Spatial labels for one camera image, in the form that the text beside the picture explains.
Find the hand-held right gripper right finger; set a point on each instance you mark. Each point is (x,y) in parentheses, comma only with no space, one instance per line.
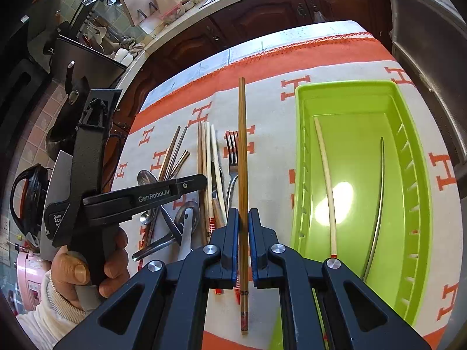
(254,251)

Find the black round cooker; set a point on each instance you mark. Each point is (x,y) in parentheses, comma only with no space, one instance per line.
(33,197)

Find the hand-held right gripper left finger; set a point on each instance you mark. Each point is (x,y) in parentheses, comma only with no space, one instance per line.
(235,248)

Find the pale grid-lined sheet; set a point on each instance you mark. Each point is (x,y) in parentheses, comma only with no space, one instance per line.
(292,36)

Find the gold metal chopstick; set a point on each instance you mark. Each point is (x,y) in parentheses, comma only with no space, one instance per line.
(180,162)

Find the large steel spoon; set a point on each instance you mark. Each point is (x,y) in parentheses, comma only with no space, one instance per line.
(191,207)

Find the orange and white printed blanket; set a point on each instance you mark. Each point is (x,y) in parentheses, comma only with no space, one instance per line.
(262,80)

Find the steel fork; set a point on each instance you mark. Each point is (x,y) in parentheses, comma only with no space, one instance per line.
(231,146)

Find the pink rice cooker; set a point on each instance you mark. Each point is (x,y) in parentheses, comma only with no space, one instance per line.
(29,273)

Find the person's left forearm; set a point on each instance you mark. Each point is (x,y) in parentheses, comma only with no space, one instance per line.
(40,324)

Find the wall socket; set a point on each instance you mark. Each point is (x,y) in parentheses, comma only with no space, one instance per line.
(3,233)

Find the black flat panel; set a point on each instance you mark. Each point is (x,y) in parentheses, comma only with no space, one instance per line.
(91,62)

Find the silver metal chopstick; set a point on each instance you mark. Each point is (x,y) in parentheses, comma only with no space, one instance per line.
(178,149)
(171,153)
(381,189)

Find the brown wooden chopstick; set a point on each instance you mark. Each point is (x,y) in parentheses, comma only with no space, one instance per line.
(200,160)

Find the green plastic tray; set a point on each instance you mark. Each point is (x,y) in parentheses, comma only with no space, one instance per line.
(350,160)

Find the dish rack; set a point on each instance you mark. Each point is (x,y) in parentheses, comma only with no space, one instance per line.
(98,32)

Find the person's left hand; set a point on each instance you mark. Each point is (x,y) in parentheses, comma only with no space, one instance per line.
(73,269)

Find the bamboo chopstick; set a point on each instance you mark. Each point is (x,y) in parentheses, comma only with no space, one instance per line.
(243,153)

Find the small steel spoon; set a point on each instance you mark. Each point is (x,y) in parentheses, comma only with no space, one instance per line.
(145,218)

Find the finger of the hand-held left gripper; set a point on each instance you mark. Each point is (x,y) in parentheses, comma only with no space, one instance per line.
(193,184)

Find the aluminium cabinet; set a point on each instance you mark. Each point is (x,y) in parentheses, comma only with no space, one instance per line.
(419,43)

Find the wooden cutting board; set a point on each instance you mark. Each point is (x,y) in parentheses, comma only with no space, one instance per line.
(138,3)

